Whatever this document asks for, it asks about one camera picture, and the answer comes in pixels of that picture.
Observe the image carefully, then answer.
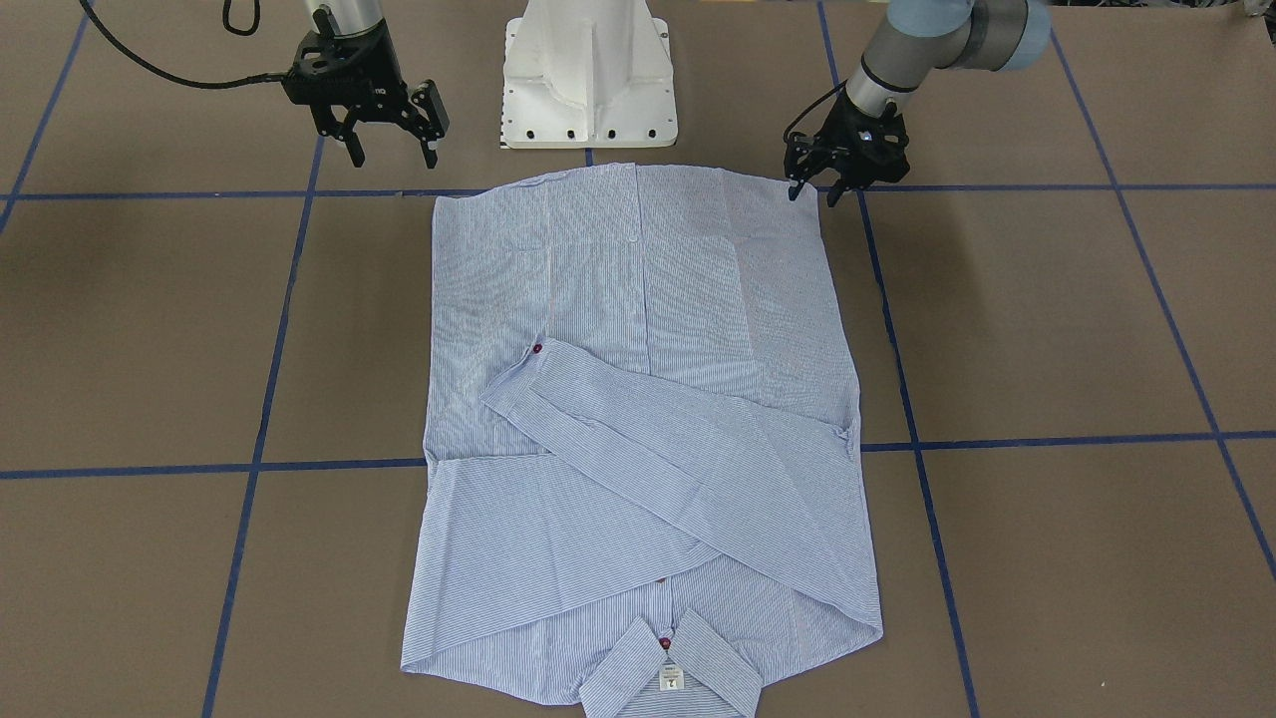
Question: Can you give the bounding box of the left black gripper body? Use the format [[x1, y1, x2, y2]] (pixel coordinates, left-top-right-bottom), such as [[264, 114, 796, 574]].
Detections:
[[798, 92, 910, 189]]

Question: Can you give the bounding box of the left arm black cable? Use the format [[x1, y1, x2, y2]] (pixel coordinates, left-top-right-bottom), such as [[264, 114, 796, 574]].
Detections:
[[783, 80, 850, 150]]

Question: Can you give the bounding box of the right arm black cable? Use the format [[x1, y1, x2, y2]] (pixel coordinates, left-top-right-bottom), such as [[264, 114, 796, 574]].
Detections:
[[78, 0, 300, 93]]

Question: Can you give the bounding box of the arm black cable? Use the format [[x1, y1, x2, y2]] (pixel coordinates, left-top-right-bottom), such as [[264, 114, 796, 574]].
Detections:
[[783, 80, 850, 150], [78, 0, 300, 93]]

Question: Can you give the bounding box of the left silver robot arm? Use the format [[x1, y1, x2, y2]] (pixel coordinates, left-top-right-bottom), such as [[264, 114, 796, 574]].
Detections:
[[783, 1, 1051, 207]]

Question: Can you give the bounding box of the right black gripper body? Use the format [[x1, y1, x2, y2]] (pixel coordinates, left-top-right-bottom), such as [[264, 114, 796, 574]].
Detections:
[[283, 32, 420, 138]]

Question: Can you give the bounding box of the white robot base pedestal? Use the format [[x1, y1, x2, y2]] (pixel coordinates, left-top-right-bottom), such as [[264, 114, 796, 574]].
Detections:
[[498, 1, 680, 150]]

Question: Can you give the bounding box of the blue white striped shirt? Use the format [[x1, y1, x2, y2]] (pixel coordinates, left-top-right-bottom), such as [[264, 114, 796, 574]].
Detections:
[[399, 165, 883, 717]]

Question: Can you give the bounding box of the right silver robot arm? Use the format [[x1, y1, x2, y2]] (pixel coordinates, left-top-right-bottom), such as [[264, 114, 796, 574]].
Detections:
[[282, 1, 450, 170]]

